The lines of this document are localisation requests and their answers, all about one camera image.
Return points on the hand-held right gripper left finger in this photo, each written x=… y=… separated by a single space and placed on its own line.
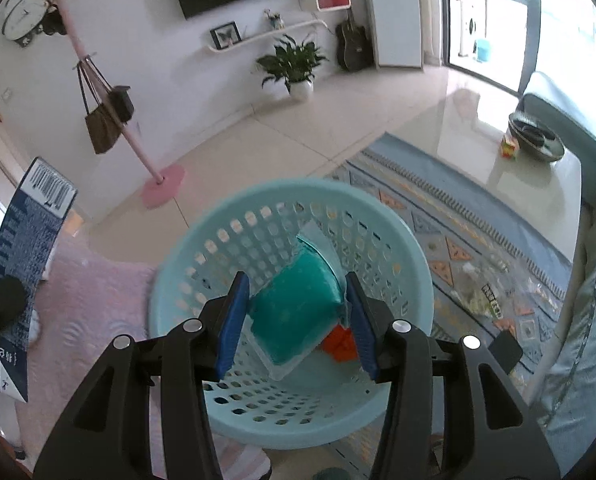
x=232 y=322

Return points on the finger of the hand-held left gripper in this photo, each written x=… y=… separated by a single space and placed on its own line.
x=0 y=302

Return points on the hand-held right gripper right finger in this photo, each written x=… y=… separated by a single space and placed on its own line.
x=362 y=325

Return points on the blue printed carton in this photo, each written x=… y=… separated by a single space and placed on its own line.
x=23 y=240

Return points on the teal packet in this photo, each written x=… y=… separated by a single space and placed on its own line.
x=298 y=305

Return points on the light blue plastic basket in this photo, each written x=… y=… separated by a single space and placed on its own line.
x=298 y=187

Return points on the orange snack packet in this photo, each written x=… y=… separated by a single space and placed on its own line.
x=338 y=342

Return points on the pink patterned blanket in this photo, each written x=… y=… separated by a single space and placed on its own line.
x=103 y=300

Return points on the clear plastic bag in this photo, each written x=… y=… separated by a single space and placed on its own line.
x=478 y=290

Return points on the dark flat object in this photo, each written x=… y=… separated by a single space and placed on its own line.
x=507 y=352

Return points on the pink coat rack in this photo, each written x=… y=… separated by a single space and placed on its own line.
x=165 y=187

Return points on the brown handbag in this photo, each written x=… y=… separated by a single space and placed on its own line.
x=100 y=132

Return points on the glass coffee table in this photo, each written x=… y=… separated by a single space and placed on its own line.
x=478 y=150

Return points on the colourful puzzle cube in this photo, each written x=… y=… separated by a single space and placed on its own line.
x=509 y=147

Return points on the small black bag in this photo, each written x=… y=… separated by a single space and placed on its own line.
x=122 y=105

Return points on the potted green plant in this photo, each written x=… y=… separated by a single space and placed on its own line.
x=300 y=87

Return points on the metal bowl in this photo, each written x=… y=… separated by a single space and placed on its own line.
x=538 y=147

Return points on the black acoustic guitar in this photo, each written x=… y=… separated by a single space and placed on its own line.
x=353 y=45

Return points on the black hat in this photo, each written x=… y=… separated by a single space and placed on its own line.
x=54 y=21

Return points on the teal sofa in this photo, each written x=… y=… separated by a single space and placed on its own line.
x=563 y=105

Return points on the blue bucket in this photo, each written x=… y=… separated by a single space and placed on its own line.
x=484 y=51

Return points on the small shelf figurine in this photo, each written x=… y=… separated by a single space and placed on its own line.
x=274 y=20

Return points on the white washing machine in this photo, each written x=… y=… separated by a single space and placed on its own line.
x=470 y=25

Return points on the dark framed glass sliding door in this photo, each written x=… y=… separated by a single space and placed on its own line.
x=528 y=25

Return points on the white light switch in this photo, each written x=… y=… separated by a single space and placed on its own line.
x=7 y=94

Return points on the butterfly picture frame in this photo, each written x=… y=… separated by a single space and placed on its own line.
x=225 y=35

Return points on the panda wall clock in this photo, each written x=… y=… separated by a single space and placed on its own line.
x=23 y=10

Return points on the white curved wall shelf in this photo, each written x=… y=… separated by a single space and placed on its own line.
x=298 y=26

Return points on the red and white wall box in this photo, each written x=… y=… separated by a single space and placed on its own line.
x=334 y=1

